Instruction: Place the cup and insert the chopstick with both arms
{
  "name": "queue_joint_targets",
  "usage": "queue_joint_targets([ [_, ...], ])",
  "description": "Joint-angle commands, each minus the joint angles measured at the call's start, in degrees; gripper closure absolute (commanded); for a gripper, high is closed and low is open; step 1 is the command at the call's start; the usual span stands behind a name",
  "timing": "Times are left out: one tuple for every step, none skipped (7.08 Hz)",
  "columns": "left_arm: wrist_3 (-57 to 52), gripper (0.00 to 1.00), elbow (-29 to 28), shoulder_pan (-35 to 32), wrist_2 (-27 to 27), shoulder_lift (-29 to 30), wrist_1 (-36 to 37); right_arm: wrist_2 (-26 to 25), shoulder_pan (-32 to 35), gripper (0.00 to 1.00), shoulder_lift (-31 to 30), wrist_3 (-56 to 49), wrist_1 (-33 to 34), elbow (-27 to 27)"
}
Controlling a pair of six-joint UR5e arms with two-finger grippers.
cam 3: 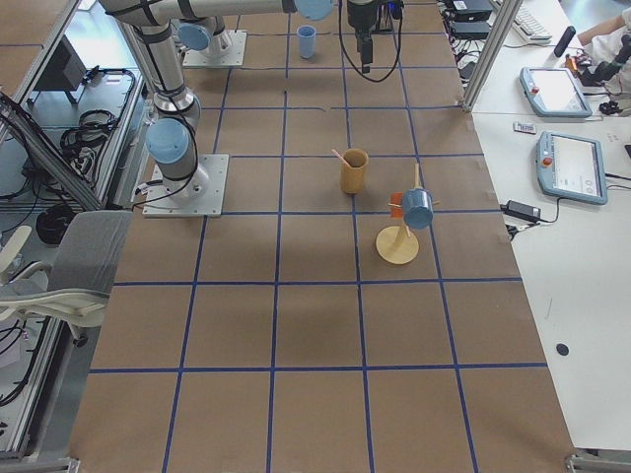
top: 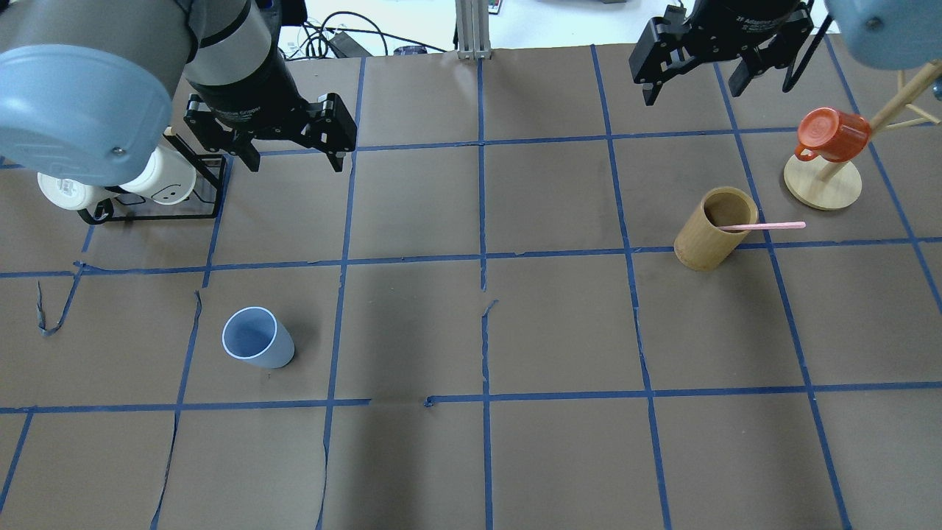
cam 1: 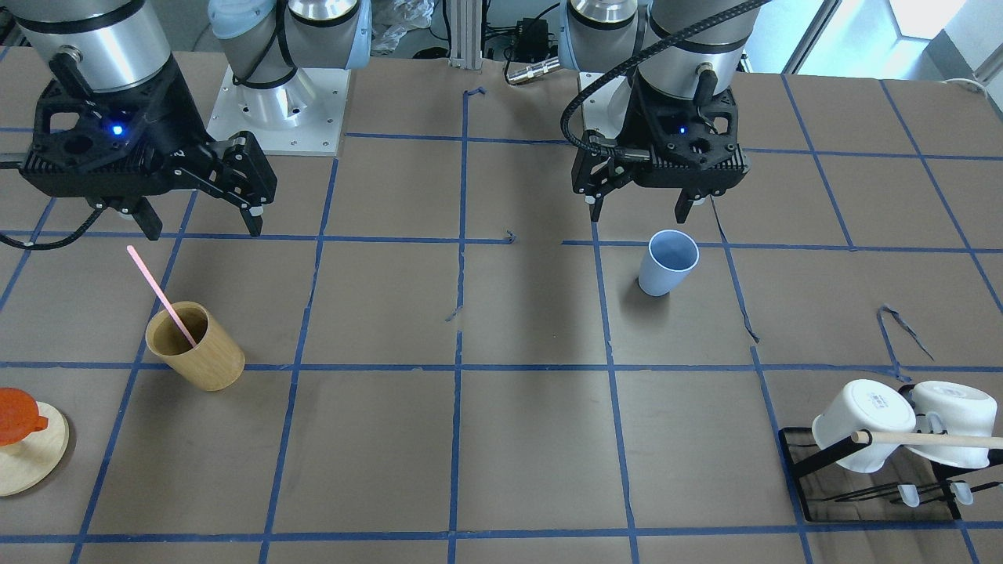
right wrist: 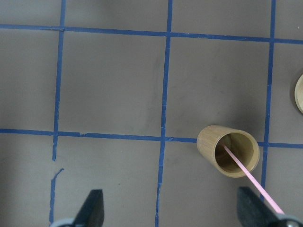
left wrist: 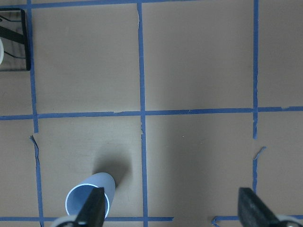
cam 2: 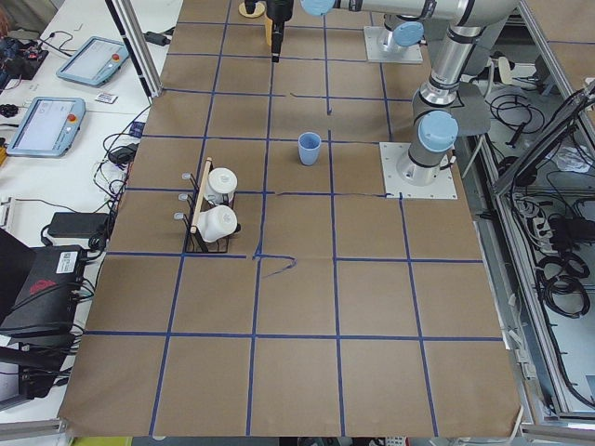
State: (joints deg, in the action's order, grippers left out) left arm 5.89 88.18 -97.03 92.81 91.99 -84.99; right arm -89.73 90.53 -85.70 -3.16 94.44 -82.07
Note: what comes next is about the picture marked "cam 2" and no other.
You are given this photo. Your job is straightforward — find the black gripper holder side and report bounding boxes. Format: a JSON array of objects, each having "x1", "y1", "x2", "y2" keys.
[{"x1": 266, "y1": 0, "x2": 293, "y2": 63}]

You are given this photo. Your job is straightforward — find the light blue plastic cup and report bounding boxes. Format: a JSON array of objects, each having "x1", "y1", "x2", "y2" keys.
[{"x1": 297, "y1": 132, "x2": 322, "y2": 166}]

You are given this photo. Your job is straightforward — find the silver robot arm near holder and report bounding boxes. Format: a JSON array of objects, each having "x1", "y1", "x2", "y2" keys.
[{"x1": 380, "y1": 14, "x2": 424, "y2": 55}]

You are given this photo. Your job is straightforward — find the silver robot arm near rack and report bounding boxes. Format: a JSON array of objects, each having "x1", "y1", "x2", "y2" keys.
[{"x1": 301, "y1": 0, "x2": 518, "y2": 186}]

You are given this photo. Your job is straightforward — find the upper blue teach pendant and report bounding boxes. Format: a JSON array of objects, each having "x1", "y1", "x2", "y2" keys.
[{"x1": 56, "y1": 36, "x2": 129, "y2": 86}]

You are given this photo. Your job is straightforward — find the blue teach pendant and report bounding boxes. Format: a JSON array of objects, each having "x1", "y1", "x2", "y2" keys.
[
  {"x1": 7, "y1": 97, "x2": 86, "y2": 158},
  {"x1": 56, "y1": 36, "x2": 129, "y2": 86}
]

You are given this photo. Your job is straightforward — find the white mug lower on rack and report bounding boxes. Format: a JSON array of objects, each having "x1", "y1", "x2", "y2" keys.
[{"x1": 197, "y1": 205, "x2": 241, "y2": 243}]

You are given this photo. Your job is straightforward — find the lower blue teach pendant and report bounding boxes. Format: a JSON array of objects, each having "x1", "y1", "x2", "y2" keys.
[{"x1": 7, "y1": 97, "x2": 86, "y2": 158}]

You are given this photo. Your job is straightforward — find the black power adapter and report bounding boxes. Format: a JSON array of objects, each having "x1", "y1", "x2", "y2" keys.
[{"x1": 47, "y1": 212, "x2": 108, "y2": 239}]

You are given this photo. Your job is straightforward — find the black computer box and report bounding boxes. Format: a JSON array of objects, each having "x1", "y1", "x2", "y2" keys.
[{"x1": 1, "y1": 230, "x2": 86, "y2": 338}]

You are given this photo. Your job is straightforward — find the white base plate holder side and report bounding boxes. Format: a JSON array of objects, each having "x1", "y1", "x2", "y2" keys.
[{"x1": 364, "y1": 22, "x2": 424, "y2": 64}]

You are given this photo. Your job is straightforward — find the aluminium frame post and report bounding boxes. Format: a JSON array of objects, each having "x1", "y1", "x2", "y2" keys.
[{"x1": 105, "y1": 0, "x2": 163, "y2": 98}]

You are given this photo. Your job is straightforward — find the white base plate rack side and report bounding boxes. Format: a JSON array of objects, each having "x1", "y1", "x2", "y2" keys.
[{"x1": 379, "y1": 142, "x2": 457, "y2": 200}]

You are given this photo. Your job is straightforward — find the black wire cup rack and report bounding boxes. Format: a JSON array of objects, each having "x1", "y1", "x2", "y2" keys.
[{"x1": 174, "y1": 157, "x2": 241, "y2": 254}]

